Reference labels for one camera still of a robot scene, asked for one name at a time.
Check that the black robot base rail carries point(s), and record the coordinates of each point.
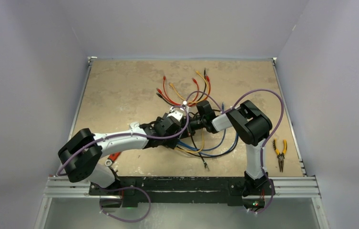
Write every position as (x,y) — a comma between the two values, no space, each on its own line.
(233,191)

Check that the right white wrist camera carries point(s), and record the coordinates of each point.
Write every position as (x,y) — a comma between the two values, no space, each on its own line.
(185,107)

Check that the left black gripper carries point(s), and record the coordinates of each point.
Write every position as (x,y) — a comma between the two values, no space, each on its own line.
(171,142)

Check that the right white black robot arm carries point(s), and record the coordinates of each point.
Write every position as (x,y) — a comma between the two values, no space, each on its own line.
(252,127)

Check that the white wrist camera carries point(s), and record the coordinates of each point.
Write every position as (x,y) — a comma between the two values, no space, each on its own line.
(176,113)
(185,107)

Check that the yellow handled pliers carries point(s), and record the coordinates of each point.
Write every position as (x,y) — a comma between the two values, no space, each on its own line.
(280,154)

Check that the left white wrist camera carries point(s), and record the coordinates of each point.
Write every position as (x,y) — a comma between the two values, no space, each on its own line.
(176,113)

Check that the red handled adjustable wrench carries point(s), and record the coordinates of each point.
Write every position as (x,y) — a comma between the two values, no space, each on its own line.
(111,159)

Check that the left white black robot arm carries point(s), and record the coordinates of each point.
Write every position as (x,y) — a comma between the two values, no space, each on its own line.
(80,155)

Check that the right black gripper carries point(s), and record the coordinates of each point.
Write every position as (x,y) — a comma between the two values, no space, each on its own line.
(192,132)

